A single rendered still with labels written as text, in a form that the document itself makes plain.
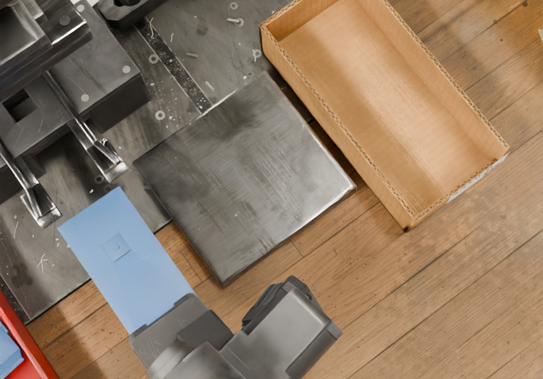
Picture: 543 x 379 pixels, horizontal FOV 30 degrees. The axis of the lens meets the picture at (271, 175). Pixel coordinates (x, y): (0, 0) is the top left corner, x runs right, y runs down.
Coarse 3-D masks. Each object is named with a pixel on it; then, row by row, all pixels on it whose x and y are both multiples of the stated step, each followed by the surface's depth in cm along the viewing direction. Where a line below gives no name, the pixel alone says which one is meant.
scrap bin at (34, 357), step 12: (0, 288) 103; (0, 300) 99; (0, 312) 97; (12, 312) 101; (12, 324) 96; (12, 336) 102; (24, 336) 98; (24, 348) 96; (36, 348) 100; (24, 360) 101; (36, 360) 95; (12, 372) 101; (24, 372) 101; (36, 372) 101; (48, 372) 97
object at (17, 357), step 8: (0, 328) 101; (0, 336) 101; (8, 336) 101; (0, 344) 101; (8, 344) 101; (16, 344) 101; (0, 352) 101; (8, 352) 101; (16, 352) 100; (0, 360) 101; (8, 360) 100; (16, 360) 98; (0, 368) 99; (8, 368) 98; (0, 376) 98
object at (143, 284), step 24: (120, 192) 96; (96, 216) 95; (120, 216) 95; (72, 240) 95; (96, 240) 95; (144, 240) 95; (96, 264) 94; (120, 264) 94; (144, 264) 94; (168, 264) 94; (120, 288) 94; (144, 288) 94; (168, 288) 94; (120, 312) 93; (144, 312) 93
